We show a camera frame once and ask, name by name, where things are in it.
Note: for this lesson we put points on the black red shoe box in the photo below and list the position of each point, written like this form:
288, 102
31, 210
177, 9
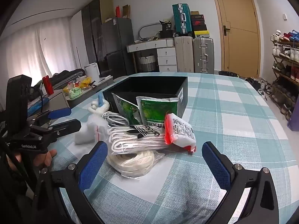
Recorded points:
199, 25

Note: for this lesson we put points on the shoe rack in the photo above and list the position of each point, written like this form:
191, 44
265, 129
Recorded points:
286, 75

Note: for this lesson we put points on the yellow plastic bag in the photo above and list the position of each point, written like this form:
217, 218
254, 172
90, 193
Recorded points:
84, 81

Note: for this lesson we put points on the bag of striped shoelaces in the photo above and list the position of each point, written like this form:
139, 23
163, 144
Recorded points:
135, 140

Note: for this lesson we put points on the blue plastic package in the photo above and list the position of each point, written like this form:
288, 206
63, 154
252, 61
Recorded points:
37, 105

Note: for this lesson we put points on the rows of shoes on rack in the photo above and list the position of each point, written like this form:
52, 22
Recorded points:
280, 36

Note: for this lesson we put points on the white blue plastic item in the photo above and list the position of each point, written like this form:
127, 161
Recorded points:
99, 107

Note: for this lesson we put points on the red white packet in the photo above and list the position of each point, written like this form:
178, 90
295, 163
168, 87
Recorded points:
182, 133

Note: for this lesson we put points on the teal suitcase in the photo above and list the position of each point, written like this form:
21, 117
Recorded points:
182, 18

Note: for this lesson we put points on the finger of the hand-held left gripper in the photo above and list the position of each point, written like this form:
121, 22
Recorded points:
69, 125
60, 113

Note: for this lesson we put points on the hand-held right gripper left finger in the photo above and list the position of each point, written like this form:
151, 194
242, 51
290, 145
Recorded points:
93, 165

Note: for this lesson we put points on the black cardboard box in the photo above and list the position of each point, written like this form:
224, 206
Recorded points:
149, 84

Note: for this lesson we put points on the white curtain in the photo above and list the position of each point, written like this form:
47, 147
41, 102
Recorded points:
35, 51

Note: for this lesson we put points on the purple cloth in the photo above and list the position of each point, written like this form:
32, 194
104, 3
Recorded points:
294, 119

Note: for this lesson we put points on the person's left hand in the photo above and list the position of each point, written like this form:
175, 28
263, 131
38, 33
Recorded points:
45, 158

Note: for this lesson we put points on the black yellow shoe box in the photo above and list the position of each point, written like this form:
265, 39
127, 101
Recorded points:
201, 33

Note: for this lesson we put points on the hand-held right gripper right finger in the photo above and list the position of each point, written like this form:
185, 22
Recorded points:
216, 165

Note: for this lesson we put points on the brown cardboard box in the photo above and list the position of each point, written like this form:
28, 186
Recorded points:
126, 11

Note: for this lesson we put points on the grey refrigerator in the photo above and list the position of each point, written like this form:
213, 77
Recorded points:
116, 39

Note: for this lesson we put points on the wooden door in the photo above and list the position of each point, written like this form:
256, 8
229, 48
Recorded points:
240, 39

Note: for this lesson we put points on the black bag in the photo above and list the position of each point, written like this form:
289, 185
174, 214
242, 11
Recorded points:
67, 74

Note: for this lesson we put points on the silver suitcase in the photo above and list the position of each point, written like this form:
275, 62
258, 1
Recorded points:
203, 53

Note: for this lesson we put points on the white appliance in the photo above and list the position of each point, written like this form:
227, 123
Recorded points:
91, 71

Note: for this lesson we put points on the grey low cabinet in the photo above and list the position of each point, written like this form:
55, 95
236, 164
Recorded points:
60, 102

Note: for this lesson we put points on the white desk with drawers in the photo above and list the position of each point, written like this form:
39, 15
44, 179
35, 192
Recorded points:
167, 56

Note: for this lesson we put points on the chrome oval frame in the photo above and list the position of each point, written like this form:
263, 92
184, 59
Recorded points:
139, 32

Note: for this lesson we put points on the white wardrobe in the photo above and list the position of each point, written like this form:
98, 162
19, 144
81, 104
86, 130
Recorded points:
77, 39

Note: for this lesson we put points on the beige suitcase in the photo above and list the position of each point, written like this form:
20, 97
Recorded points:
184, 53

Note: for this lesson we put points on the woven basket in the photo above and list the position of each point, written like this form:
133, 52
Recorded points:
148, 61

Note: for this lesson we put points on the shoes on floor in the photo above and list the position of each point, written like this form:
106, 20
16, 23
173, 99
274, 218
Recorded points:
261, 86

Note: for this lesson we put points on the white foam sheet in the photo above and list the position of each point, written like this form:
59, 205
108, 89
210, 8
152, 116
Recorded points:
86, 130

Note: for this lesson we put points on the wall switch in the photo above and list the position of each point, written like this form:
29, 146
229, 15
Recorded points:
284, 16

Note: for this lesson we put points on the green white box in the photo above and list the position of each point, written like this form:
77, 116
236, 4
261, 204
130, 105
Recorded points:
76, 93

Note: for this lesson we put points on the checked tablecloth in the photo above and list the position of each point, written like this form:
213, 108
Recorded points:
233, 121

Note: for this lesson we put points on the dark tall wardrobe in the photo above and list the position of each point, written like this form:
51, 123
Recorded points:
93, 28

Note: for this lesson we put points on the green white medicine pouch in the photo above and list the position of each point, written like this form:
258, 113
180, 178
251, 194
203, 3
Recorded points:
126, 109

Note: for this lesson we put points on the brown shoe box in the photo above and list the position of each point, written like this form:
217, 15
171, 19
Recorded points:
194, 13

